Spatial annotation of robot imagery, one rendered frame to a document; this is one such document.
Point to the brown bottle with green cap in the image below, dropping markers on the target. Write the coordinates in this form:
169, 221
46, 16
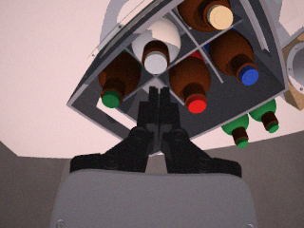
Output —
119, 78

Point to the brown bottle with blue cap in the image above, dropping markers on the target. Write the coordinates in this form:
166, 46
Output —
232, 53

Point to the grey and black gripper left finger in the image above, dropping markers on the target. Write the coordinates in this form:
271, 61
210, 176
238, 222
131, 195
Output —
129, 154

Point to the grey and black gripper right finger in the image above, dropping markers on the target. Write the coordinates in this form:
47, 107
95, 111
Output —
179, 151

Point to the brown bottle with beige cap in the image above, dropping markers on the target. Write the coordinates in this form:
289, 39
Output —
216, 14

